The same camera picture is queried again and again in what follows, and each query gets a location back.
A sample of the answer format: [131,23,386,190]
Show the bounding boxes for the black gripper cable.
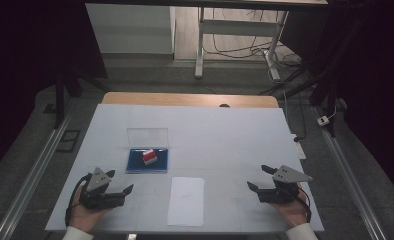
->
[295,183,313,224]
[64,172,93,228]

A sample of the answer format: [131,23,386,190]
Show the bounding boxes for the person's left hand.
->
[68,185,115,234]

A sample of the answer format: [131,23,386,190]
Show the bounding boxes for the white power strip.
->
[290,133,307,161]

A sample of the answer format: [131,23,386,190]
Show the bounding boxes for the metal floor rail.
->
[0,111,73,240]
[313,107,388,240]

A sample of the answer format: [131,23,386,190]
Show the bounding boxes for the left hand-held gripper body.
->
[79,167,126,211]

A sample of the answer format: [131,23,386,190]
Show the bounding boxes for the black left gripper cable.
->
[64,172,93,228]

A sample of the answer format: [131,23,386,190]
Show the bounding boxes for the wooden table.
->
[101,91,280,109]

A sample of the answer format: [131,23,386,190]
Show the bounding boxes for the white metal desk frame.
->
[194,6,290,82]

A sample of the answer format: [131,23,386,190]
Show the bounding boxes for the white table cover board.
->
[44,103,325,233]

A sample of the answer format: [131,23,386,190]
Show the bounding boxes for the black floor cables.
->
[203,8,308,98]

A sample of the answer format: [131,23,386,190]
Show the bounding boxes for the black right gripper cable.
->
[295,183,313,224]

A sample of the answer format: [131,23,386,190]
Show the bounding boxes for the red and white stamp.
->
[141,148,159,166]

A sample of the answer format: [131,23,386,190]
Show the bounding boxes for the white cabinet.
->
[85,3,176,55]

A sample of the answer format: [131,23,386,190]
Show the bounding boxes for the black floor socket frame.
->
[55,129,82,154]

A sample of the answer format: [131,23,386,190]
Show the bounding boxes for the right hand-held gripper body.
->
[257,165,314,204]

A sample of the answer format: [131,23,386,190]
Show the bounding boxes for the person's right hand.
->
[271,191,311,230]

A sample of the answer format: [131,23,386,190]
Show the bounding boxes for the white paper sheet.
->
[166,176,206,228]

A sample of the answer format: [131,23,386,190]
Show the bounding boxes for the blue ink pad box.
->
[125,127,170,175]

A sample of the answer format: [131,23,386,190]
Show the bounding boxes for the black stand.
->
[258,49,349,138]
[52,66,111,130]

